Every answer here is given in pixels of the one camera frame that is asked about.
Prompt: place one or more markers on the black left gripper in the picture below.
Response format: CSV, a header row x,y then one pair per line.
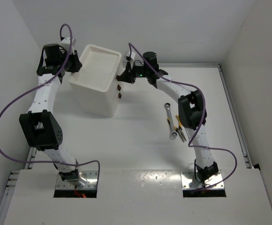
x,y
78,64

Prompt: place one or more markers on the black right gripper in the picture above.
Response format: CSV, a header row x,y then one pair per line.
x,y
127,76

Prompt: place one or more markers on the green yellow long-nose pliers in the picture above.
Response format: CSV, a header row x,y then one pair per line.
x,y
181,129

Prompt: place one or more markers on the silver ratchet wrench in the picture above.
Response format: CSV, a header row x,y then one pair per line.
x,y
170,120

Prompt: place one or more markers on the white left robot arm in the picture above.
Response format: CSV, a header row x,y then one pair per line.
x,y
39,126

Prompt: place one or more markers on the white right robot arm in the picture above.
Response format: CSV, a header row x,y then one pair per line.
x,y
191,108

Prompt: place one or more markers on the white drawer cabinet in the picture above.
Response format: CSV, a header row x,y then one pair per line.
x,y
95,85

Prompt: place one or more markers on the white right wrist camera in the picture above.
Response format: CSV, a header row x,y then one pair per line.
x,y
130,55

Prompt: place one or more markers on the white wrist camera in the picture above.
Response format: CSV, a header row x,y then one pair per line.
x,y
130,55
65,43

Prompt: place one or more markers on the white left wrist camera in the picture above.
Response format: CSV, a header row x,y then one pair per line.
x,y
65,43

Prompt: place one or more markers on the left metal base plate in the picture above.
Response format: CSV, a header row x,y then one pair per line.
x,y
88,181

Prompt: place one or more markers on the metal base plate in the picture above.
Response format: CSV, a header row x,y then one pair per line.
x,y
88,181
189,182

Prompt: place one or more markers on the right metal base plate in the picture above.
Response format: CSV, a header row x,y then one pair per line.
x,y
189,182

